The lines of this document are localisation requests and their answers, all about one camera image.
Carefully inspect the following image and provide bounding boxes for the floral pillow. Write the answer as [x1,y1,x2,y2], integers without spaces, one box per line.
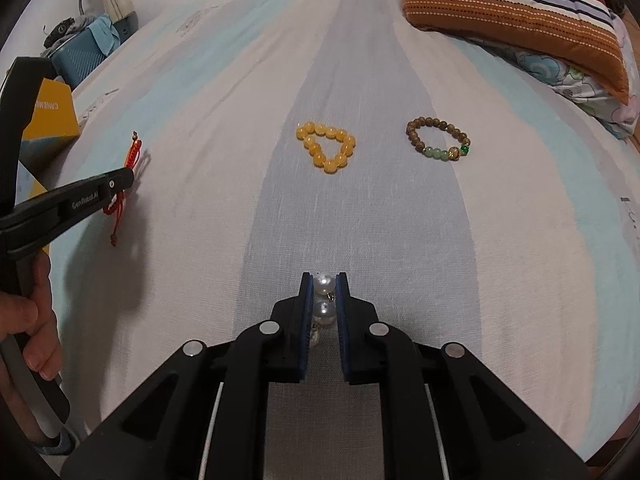
[492,10,640,141]

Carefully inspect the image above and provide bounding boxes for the person's left hand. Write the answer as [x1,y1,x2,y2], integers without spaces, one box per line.
[0,249,64,382]

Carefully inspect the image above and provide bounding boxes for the yellow cardboard box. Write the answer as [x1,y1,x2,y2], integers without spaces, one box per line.
[22,77,81,141]

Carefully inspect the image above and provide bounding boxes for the teal box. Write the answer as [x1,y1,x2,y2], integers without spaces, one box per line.
[50,15,126,91]

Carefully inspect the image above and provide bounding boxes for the white pearl string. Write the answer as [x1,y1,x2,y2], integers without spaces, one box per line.
[311,270,337,348]

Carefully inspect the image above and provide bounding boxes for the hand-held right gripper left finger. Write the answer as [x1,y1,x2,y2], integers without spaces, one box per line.
[60,271,315,480]

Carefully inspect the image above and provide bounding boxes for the yellow bead bracelet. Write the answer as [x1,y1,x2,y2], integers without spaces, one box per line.
[296,121,357,175]

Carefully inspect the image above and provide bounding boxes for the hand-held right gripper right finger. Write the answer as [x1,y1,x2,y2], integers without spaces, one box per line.
[336,271,591,480]

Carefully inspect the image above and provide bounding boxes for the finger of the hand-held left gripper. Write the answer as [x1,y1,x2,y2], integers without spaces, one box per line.
[0,166,137,258]
[0,56,54,213]

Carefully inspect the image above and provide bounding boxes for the striped pillow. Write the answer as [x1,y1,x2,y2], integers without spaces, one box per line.
[399,0,630,106]

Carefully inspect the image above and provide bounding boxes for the wooden bead bracelet green beads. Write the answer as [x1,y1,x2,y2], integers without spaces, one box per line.
[406,116,472,162]

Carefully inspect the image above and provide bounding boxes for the black device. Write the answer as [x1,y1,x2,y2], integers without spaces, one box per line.
[42,17,83,46]

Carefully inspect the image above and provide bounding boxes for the red cord bracelet gold tube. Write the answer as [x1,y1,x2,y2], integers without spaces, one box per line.
[102,130,146,248]

